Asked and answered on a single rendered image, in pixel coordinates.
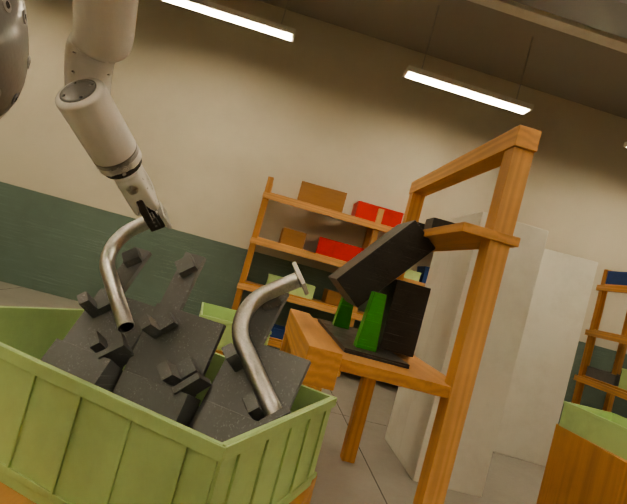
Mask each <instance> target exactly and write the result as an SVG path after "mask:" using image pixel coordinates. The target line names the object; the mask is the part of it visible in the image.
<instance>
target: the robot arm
mask: <svg viewBox="0 0 627 504"><path fill-rule="evenodd" d="M138 1H139V0H73V26H72V32H71V33H70V34H69V36H68V38H67V41H66V45H65V54H64V83H65V86H64V87H63V88H62V89H61V90H60V91H59V92H58V93H57V95H56V97H55V104H56V106H57V108H58V109H59V111H60V112H61V114H62V115H63V117H64V118H65V120H66V121H67V123H68V124H69V126H70V128H71V129H72V131H73V132H74V134H75V135H76V137H77V138H78V140H79V141H80V143H81V144H82V146H83V147H84V149H85V150H86V152H87V153H88V155H89V156H90V158H91V159H92V161H93V163H94V164H95V166H96V168H97V170H98V171H99V172H100V173H101V174H103V175H105V176H106V177H108V178H110V179H114V181H115V182H116V184H117V186H118V188H119V189H120V191H121V193H122V195H123V196H124V198H125V200H126V201H127V203H128V204H129V206H130V208H131V209H132V211H133V212H134V213H135V215H137V216H140V214H141V215H142V217H143V219H144V221H145V222H146V224H147V226H148V227H149V229H150V230H151V232H153V231H156V230H159V229H161V228H164V227H165V224H164V222H163V221H162V219H161V218H160V215H159V213H157V212H156V210H158V208H159V203H158V199H157V196H156V192H155V189H154V186H153V183H152V181H151V179H150V177H149V176H148V174H147V172H146V171H145V169H144V167H143V166H142V164H141V163H142V153H141V150H140V149H139V147H138V145H137V143H136V141H135V139H134V137H133V136H132V134H131V132H130V130H129V128H128V126H127V124H126V123H125V121H124V119H123V117H122V115H121V113H120V111H119V110H118V108H117V106H116V104H115V102H114V100H113V98H112V97H111V84H112V76H113V70H114V65H115V63H117V62H120V61H122V60H124V59H125V58H126V57H127V56H128V55H129V54H130V52H131V50H132V46H133V42H134V36H135V28H136V19H137V10H138ZM30 63H31V58H30V56H29V35H28V22H27V14H26V7H25V0H0V119H1V118H2V117H3V116H4V115H5V114H6V113H7V112H8V111H9V110H10V108H11V107H12V106H13V105H14V104H15V102H16V101H17V99H18V97H19V95H20V93H21V91H22V89H23V86H24V83H25V79H26V75H27V69H29V68H30ZM151 212H153V213H151Z"/></svg>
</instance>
